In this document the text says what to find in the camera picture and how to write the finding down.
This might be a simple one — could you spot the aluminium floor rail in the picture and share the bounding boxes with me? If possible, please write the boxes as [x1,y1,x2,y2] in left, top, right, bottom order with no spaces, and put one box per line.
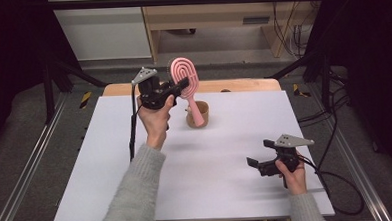
[0,90,75,221]
[331,121,392,221]

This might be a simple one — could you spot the person's right hand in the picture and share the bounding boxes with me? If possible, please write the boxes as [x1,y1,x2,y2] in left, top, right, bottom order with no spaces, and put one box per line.
[274,151,309,197]

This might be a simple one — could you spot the small brown wooden cup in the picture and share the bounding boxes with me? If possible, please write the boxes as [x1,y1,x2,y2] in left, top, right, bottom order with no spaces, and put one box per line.
[185,100,211,129]

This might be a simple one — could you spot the black floor cables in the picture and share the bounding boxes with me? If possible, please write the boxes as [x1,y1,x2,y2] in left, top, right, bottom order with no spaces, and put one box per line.
[294,65,354,134]

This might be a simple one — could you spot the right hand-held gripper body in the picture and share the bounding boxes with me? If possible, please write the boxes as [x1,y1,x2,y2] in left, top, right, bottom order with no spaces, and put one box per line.
[256,132,317,191]

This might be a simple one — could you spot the yellow black hazard tape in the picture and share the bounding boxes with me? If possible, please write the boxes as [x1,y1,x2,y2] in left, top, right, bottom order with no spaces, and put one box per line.
[78,91,94,110]
[292,82,313,99]

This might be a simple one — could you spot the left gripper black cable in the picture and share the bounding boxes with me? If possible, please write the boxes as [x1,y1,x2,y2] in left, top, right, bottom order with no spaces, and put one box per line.
[125,83,146,162]

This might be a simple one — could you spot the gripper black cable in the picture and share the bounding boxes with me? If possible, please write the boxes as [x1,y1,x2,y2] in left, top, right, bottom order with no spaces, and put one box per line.
[125,83,146,162]
[297,151,367,219]

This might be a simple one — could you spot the pink hairbrush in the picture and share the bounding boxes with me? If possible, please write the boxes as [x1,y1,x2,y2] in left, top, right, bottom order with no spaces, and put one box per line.
[169,55,207,129]

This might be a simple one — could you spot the light wooden desk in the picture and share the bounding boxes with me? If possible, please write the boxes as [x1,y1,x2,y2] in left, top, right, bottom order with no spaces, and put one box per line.
[138,0,318,65]

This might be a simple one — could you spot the hanging desk cables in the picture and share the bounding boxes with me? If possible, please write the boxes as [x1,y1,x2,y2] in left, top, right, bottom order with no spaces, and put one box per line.
[270,0,308,59]

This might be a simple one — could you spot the black metal stand strut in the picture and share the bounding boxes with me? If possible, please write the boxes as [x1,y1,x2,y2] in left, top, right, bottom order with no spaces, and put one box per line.
[263,46,335,116]
[41,52,110,125]

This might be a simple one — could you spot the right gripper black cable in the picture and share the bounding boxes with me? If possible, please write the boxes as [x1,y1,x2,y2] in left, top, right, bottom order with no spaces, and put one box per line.
[297,151,367,219]

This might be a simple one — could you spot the person's left hand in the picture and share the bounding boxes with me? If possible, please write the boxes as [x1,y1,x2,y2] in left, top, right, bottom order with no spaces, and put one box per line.
[135,93,179,151]

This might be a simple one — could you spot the black metal crossbar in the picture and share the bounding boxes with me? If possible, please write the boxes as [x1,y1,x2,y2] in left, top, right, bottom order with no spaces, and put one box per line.
[45,0,328,13]

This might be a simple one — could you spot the wooden table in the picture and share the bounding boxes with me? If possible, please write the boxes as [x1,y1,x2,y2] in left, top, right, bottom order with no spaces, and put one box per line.
[102,76,282,100]

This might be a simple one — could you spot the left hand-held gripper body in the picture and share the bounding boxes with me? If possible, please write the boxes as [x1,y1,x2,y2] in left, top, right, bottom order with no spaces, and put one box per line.
[130,65,182,112]

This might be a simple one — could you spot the black curtain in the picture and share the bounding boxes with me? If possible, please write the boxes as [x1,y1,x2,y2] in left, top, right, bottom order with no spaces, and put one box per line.
[303,0,392,190]
[0,0,87,152]

